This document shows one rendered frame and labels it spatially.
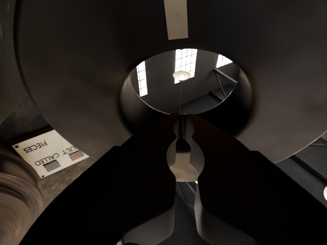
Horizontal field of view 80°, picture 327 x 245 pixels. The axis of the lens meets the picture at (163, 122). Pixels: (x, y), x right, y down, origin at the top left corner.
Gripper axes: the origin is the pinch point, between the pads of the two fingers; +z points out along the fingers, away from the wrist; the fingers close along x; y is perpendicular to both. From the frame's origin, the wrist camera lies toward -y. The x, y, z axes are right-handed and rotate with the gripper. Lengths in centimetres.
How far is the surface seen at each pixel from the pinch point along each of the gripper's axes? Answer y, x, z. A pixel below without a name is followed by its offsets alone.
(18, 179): 28.4, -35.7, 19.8
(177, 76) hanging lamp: 202, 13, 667
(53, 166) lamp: 40, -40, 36
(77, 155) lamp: 38, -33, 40
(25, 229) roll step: 47, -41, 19
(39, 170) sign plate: 40, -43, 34
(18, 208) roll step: 37, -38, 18
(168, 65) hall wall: 213, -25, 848
